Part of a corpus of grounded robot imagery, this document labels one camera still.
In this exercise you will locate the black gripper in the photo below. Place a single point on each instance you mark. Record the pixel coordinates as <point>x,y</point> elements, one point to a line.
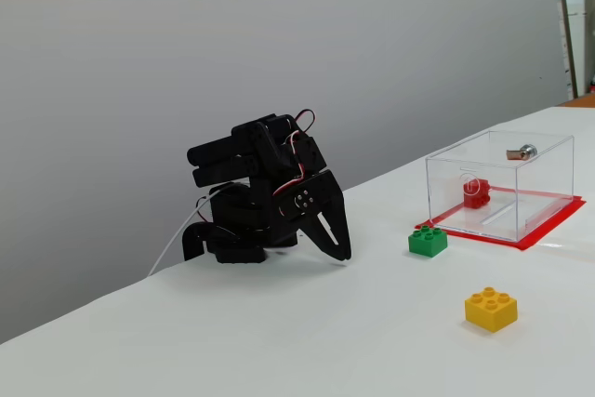
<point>321,202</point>

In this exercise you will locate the red lego brick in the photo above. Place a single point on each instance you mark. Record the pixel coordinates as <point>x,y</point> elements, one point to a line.
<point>479,197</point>

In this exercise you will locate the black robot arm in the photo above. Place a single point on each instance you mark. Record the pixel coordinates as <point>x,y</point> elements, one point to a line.
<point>241,211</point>

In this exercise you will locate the green lego brick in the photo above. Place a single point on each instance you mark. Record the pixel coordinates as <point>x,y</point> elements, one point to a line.
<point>427,242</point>

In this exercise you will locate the transparent plastic box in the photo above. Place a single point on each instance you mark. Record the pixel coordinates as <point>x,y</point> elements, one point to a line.
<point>446,211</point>

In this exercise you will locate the yellow lego brick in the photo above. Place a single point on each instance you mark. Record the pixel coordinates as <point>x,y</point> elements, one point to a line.
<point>490,311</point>

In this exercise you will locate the silver metal box lock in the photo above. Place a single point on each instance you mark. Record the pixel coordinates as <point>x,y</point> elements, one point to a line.
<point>527,151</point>

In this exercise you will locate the black table clamp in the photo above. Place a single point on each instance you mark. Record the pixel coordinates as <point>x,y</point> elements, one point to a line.
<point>191,239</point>

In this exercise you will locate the red tape square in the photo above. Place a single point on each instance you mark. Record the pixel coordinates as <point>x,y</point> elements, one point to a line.
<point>527,244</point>

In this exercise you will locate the brown wooden surface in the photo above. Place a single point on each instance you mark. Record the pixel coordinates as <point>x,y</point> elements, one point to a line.
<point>583,100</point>

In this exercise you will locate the white cabinet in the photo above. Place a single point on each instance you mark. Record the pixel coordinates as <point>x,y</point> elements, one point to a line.
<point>576,11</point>

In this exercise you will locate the metal shelf post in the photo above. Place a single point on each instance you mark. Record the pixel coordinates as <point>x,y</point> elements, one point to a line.
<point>568,34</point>

